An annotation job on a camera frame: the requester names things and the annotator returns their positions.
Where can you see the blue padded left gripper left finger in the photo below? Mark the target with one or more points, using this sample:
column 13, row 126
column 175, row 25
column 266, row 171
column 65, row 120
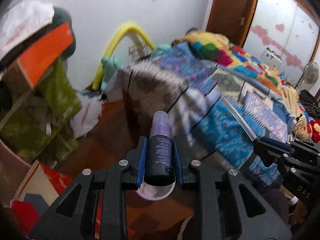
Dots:
column 136, row 158

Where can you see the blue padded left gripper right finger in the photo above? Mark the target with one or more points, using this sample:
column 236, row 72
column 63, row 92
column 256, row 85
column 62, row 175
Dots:
column 183, row 157

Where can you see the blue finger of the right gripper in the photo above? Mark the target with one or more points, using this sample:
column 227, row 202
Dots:
column 271, row 151

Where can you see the purple black spray bottle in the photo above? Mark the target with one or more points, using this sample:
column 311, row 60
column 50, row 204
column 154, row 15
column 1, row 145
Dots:
column 158, row 175

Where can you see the clear plastic stick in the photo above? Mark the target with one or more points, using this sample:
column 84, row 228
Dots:
column 252, row 136

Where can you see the patterned patchwork bed sheet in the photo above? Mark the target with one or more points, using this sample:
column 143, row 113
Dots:
column 190, row 91

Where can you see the white HotMaxx plastic bag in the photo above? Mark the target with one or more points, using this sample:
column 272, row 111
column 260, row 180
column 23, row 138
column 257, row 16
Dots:
column 88, row 117

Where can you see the white standing fan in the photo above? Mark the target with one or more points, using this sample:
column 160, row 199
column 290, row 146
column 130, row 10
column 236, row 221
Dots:
column 309, row 77

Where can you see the white electrical box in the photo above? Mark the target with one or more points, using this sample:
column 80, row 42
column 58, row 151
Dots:
column 271, row 58

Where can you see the green leaf pattern bag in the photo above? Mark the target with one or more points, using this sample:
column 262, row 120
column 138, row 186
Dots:
column 38, row 123

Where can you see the colourful fleece blanket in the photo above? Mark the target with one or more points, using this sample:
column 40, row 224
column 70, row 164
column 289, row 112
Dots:
column 218, row 48

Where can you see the orange shoe box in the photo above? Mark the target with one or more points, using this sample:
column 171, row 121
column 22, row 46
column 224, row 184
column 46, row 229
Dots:
column 25, row 72

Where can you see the brown wooden door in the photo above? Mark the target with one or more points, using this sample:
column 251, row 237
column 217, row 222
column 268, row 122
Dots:
column 231, row 18

